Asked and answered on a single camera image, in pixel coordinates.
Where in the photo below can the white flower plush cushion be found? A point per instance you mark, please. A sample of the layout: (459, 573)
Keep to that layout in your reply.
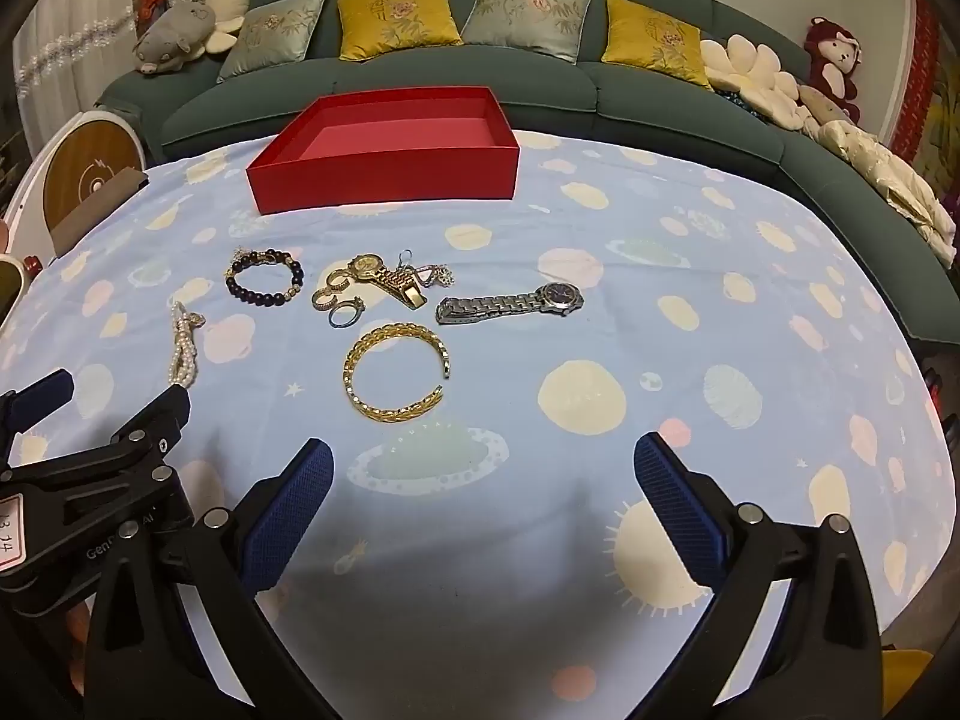
(750, 67)

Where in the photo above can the dark patterned cloth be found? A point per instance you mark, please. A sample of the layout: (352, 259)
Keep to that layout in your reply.
(739, 101)

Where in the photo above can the cream quilted cloth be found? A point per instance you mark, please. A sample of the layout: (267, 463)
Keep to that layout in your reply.
(892, 172)

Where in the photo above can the white device with wooden disc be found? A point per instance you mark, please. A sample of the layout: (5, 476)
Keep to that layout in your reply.
(90, 157)

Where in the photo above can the green curved sofa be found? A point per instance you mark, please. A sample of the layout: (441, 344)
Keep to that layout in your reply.
(660, 112)

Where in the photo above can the red cardboard box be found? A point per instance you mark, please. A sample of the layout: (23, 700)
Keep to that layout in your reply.
(375, 176)

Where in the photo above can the brown cardboard piece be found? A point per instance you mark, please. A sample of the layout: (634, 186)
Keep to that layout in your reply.
(105, 202)

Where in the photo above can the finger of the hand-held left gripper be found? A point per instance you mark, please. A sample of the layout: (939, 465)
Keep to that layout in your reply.
(142, 444)
(41, 396)

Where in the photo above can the blue planet print tablecloth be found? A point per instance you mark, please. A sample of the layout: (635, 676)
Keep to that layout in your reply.
(562, 255)

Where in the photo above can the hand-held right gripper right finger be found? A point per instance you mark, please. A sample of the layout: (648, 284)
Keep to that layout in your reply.
(679, 517)

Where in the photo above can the red hanging banner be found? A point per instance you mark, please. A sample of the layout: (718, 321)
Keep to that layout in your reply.
(911, 75)

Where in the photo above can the gold hoop earring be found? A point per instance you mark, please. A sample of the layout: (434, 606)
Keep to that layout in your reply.
(318, 301)
(331, 283)

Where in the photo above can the yellow embroidered cushion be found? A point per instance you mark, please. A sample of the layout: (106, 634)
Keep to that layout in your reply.
(652, 34)
(397, 19)

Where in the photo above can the grey plush animal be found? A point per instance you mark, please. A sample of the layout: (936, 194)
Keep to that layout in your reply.
(176, 34)

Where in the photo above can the beige plush toy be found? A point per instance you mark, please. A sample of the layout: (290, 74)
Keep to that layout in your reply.
(821, 101)

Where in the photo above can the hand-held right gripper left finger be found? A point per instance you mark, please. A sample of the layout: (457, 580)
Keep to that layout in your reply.
(289, 517)

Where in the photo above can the grey embroidered cushion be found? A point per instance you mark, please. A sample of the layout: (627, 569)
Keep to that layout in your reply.
(277, 34)
(525, 11)

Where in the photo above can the red monkey plush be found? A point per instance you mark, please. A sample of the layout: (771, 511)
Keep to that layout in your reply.
(832, 64)

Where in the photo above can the white beaded curtain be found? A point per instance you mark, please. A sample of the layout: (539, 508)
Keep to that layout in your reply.
(52, 37)

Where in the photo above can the gold wristwatch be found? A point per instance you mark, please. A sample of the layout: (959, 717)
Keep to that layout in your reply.
(365, 265)

